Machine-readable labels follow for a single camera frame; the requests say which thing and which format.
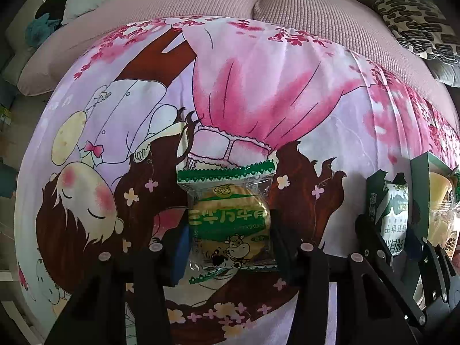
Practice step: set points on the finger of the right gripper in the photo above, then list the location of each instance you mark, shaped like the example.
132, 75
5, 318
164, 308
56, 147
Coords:
439, 278
378, 255

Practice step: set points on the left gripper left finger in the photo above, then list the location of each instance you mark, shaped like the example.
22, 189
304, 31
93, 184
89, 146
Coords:
165, 259

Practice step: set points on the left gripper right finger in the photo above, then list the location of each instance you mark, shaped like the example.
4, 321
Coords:
293, 255

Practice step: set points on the green white biscuit pack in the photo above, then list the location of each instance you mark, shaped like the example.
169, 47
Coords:
388, 208

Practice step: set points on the green round rice cracker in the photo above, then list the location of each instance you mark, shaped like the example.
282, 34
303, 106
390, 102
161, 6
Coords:
229, 219

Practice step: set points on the clear white bun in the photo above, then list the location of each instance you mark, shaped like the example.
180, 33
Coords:
443, 228

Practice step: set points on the teal shallow box tray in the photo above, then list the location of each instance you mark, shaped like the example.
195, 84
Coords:
421, 167

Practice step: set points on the cartoon girl pink tablecloth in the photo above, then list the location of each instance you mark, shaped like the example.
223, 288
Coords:
151, 98

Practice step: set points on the grey pillow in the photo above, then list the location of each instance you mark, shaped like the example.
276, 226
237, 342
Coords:
445, 72

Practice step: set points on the black white patterned pillow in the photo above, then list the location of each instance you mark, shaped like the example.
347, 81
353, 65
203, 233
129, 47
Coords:
421, 28

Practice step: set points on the teal cloth on sofa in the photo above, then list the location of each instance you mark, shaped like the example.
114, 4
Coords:
40, 29

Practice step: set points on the dark clothes pile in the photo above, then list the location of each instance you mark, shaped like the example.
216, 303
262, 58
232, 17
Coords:
53, 8

